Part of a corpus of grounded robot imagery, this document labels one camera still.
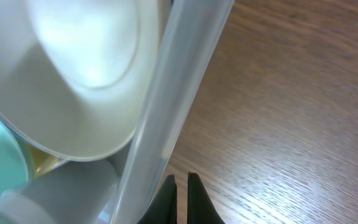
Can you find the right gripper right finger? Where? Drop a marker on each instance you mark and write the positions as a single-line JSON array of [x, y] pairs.
[[200, 209]]

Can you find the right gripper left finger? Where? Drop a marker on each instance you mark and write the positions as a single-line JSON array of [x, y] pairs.
[[163, 209]]

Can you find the grey white cup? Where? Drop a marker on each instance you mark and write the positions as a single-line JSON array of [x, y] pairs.
[[76, 192]]

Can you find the yellow small bowl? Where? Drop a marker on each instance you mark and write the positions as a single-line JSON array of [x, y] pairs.
[[43, 162]]

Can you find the cream white bowl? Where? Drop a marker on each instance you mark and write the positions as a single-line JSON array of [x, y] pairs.
[[74, 74]]

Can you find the mint green small bowl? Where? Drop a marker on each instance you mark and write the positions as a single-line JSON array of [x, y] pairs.
[[16, 163]]

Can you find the clear plastic storage bin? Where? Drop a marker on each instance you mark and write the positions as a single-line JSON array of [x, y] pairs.
[[192, 30]]

